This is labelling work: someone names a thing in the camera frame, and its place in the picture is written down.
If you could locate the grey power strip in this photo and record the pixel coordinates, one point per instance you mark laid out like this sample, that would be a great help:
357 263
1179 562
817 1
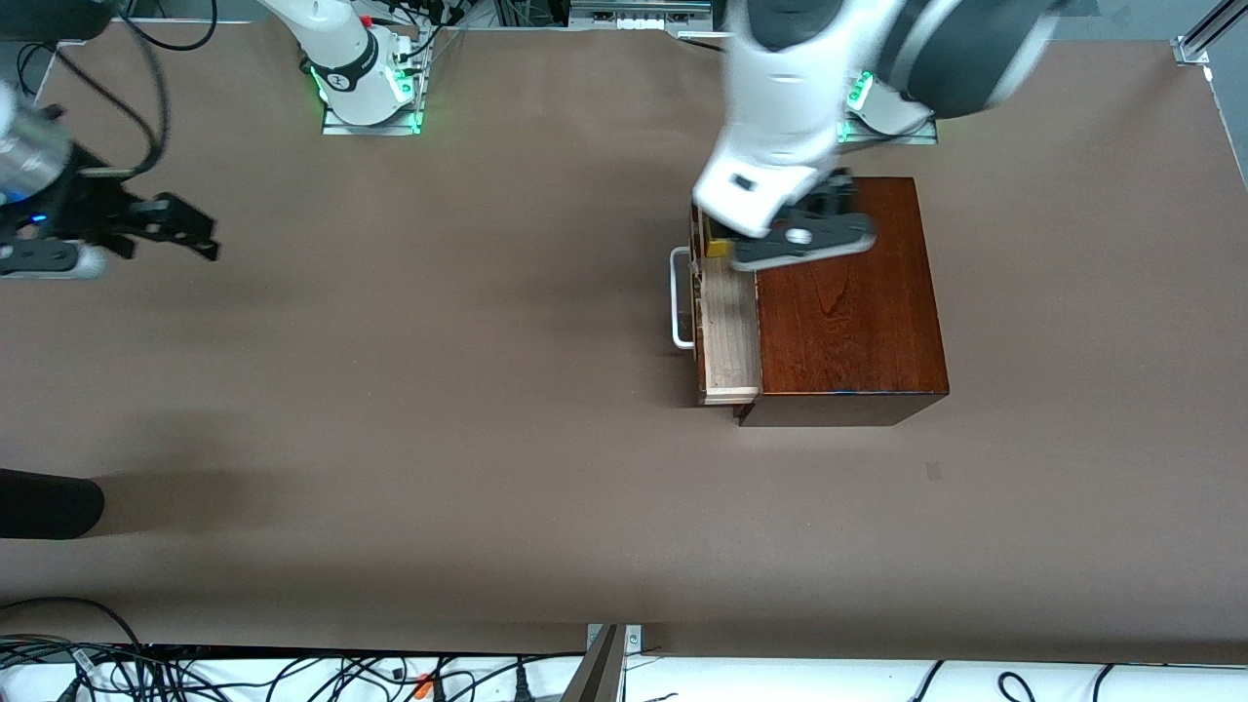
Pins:
639 15

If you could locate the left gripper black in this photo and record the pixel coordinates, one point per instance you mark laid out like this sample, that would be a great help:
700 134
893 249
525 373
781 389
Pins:
830 202

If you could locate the dark slanted post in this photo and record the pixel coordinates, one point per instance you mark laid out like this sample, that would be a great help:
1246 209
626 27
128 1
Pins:
597 678

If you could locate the dark brown wooden cabinet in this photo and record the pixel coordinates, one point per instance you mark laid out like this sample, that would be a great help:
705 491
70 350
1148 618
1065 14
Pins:
858 322

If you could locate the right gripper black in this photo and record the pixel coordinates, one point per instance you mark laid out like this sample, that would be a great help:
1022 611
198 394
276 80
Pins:
90 209

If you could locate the black cylinder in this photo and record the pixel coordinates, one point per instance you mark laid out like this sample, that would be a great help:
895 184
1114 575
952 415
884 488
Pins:
49 504

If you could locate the small metal bracket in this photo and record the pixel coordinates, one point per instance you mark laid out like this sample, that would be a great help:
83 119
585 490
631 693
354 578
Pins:
634 639

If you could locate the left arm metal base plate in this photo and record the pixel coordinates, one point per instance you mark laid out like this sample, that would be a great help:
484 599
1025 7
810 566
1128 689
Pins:
926 139

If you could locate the brown table cover sheet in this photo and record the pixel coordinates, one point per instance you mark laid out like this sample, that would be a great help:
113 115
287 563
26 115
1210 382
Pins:
390 390

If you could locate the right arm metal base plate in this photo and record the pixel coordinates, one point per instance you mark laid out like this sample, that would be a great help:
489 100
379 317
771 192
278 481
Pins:
336 129

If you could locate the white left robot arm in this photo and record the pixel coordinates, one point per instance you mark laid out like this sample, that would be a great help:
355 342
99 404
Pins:
780 97

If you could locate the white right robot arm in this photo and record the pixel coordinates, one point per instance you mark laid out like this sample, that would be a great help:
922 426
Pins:
341 58

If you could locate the orange connector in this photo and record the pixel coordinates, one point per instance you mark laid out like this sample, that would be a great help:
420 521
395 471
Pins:
424 687

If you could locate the yellow block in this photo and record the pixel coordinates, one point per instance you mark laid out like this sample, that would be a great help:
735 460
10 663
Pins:
719 249

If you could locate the light wood drawer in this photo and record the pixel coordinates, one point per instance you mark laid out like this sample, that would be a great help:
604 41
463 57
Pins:
731 331

